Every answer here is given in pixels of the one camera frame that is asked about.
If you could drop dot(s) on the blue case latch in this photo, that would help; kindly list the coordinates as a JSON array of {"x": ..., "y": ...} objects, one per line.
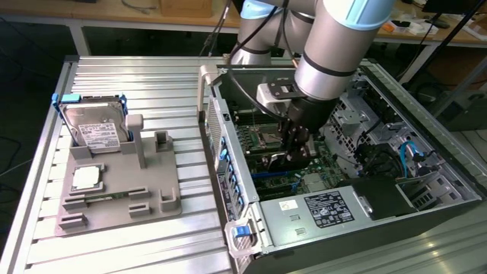
[{"x": 238, "y": 231}]

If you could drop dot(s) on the green RAM stick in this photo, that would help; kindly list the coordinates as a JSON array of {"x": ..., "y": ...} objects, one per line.
[{"x": 108, "y": 197}]

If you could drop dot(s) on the grey parts rack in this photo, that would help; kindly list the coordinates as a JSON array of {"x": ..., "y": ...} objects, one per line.
[{"x": 117, "y": 211}]

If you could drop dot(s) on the silver CPU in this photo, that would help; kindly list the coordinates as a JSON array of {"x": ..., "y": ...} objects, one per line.
[{"x": 86, "y": 178}]

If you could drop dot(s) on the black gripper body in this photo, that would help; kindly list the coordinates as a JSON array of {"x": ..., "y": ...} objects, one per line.
[{"x": 310, "y": 114}]

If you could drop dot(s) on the black slanted pole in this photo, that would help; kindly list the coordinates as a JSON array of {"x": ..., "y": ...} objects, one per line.
[{"x": 448, "y": 34}]

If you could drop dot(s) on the black open PC case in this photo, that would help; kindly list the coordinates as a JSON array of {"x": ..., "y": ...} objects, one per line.
[{"x": 437, "y": 217}]

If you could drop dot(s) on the silver chipset heatsink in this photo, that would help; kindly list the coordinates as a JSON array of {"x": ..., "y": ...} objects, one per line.
[{"x": 316, "y": 182}]

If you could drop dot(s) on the grey power supply unit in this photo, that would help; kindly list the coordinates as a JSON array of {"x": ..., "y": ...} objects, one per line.
[{"x": 288, "y": 217}]

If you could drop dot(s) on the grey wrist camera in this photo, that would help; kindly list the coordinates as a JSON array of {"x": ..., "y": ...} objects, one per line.
[{"x": 265, "y": 97}]

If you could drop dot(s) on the green motherboard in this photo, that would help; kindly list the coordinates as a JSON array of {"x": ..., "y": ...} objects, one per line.
[{"x": 326, "y": 168}]

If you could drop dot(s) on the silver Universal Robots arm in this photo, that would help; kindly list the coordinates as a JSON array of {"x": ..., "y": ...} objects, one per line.
[{"x": 341, "y": 42}]

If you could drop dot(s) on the white tray with black part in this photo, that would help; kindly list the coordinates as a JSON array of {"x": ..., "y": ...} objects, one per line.
[{"x": 412, "y": 27}]

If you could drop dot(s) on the blue expansion slot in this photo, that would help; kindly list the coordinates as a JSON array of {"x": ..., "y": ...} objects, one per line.
[{"x": 260, "y": 174}]

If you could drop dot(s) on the metal disk bay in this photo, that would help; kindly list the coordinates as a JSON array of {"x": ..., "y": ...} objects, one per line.
[{"x": 349, "y": 120}]

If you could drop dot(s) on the wooden workbench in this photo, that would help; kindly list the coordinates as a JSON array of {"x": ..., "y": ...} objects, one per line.
[{"x": 45, "y": 11}]

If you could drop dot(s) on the dark box on floor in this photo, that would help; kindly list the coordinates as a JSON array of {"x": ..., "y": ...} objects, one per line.
[{"x": 464, "y": 111}]

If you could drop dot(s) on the CPU socket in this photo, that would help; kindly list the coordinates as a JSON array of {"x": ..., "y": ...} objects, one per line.
[{"x": 268, "y": 137}]

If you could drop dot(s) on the orange small box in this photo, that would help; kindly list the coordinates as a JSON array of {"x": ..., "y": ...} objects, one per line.
[{"x": 387, "y": 27}]

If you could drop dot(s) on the hard disk with blue carrier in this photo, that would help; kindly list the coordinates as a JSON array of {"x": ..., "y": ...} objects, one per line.
[{"x": 94, "y": 125}]

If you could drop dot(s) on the black graphics card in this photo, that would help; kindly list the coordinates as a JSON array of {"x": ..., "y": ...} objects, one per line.
[{"x": 277, "y": 163}]

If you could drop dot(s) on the black fan shroud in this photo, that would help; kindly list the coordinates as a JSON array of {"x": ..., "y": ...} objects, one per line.
[{"x": 380, "y": 197}]

